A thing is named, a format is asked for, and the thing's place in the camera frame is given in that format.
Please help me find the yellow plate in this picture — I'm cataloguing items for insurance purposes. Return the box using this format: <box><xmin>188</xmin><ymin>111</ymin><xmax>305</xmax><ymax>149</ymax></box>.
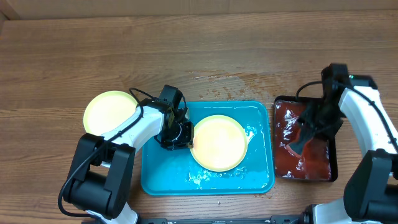
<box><xmin>83</xmin><ymin>90</ymin><xmax>137</xmax><ymax>136</ymax></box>
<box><xmin>190</xmin><ymin>115</ymin><xmax>248</xmax><ymax>172</ymax></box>

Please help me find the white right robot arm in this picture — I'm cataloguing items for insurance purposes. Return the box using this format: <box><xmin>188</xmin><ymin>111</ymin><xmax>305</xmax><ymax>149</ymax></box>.
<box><xmin>289</xmin><ymin>75</ymin><xmax>397</xmax><ymax>223</ymax></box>

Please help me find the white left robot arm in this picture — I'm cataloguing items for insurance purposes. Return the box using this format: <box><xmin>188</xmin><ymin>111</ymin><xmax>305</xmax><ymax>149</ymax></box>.
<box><xmin>58</xmin><ymin>98</ymin><xmax>193</xmax><ymax>223</ymax></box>

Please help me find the black tray with red water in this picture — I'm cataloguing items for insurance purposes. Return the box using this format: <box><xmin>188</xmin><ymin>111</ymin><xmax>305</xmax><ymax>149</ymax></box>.
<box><xmin>273</xmin><ymin>96</ymin><xmax>338</xmax><ymax>182</ymax></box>

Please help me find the blue plastic tray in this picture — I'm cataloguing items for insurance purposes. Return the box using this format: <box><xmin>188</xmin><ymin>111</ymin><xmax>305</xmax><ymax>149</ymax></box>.
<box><xmin>141</xmin><ymin>100</ymin><xmax>275</xmax><ymax>196</ymax></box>

